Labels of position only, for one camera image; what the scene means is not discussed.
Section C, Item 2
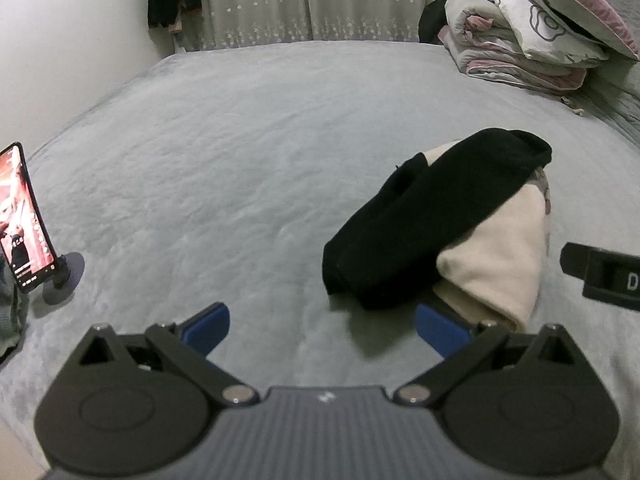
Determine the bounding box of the round grey phone stand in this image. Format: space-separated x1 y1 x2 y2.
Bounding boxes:
42 252 86 306

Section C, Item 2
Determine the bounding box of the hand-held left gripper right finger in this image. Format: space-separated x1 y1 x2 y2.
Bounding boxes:
392 304 576 407

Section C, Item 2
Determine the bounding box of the black cloth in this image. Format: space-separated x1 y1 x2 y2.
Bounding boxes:
418 0 451 43

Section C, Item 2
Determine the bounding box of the cream shirt with black sleeves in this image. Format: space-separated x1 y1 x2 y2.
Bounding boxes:
322 128 553 333

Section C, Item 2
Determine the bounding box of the smartphone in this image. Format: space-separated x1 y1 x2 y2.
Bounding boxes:
0 142 57 294

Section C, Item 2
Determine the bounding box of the folded floral quilt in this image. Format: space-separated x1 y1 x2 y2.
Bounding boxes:
437 0 613 93

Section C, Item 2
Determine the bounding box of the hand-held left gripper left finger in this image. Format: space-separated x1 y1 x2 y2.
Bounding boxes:
75 302 261 407

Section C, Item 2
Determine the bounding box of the grey quilted bedspread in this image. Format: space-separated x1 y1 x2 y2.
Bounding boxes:
565 0 640 156

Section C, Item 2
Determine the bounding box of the grey bed blanket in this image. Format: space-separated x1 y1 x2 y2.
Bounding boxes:
0 40 640 480

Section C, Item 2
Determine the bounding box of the beige knotted cord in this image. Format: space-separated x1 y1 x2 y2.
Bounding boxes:
560 94 587 117

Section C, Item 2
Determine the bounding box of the grey star-patterned curtain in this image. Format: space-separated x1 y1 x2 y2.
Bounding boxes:
192 0 451 53

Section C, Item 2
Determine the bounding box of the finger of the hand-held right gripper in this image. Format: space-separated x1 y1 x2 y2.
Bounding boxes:
560 241 594 281

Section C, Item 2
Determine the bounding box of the grey-green cloth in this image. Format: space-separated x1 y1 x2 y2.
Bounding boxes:
0 280 30 366

